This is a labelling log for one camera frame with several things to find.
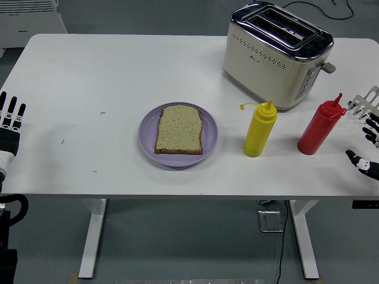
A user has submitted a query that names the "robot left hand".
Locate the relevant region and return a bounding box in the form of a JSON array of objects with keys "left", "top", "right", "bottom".
[{"left": 0, "top": 91, "right": 27, "bottom": 175}]

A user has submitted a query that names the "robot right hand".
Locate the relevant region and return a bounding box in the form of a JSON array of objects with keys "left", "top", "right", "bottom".
[{"left": 345, "top": 114, "right": 379, "bottom": 182}]

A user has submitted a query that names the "red squeeze bottle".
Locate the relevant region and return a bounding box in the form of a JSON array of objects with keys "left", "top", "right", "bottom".
[{"left": 297, "top": 92, "right": 348, "bottom": 156}]

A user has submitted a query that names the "slice of bread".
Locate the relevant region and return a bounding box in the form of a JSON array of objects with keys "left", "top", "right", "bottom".
[{"left": 154, "top": 105, "right": 204, "bottom": 156}]

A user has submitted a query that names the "black table control panel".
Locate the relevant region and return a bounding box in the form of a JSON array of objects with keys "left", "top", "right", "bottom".
[{"left": 352, "top": 200, "right": 379, "bottom": 209}]

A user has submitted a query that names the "silver metal toast rack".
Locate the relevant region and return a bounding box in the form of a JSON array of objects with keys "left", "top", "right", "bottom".
[{"left": 346, "top": 85, "right": 379, "bottom": 120}]

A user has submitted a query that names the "white table leg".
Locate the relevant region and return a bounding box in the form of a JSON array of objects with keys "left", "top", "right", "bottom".
[
  {"left": 289, "top": 199, "right": 320, "bottom": 280},
  {"left": 78, "top": 198, "right": 107, "bottom": 279}
]

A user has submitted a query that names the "silver floor socket box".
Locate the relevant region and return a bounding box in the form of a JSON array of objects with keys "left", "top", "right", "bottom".
[{"left": 258, "top": 209, "right": 285, "bottom": 233}]

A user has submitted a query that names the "white floor appliance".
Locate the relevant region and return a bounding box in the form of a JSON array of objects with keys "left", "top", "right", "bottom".
[{"left": 0, "top": 0, "right": 68, "bottom": 57}]

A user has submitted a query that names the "yellow squeeze bottle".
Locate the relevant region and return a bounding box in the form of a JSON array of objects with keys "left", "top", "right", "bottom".
[{"left": 239, "top": 98, "right": 278, "bottom": 158}]

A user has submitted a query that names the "cream and chrome toaster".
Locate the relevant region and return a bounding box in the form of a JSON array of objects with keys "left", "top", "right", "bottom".
[{"left": 222, "top": 1, "right": 337, "bottom": 112}]

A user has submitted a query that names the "purple round plate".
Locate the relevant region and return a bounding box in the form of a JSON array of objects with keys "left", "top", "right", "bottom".
[{"left": 138, "top": 102, "right": 219, "bottom": 168}]

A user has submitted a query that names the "thin black hanging cable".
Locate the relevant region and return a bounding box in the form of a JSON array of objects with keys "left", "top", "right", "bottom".
[{"left": 275, "top": 200, "right": 290, "bottom": 284}]

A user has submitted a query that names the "black cable on floor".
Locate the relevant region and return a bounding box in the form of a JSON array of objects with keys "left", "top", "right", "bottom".
[{"left": 281, "top": 0, "right": 355, "bottom": 20}]

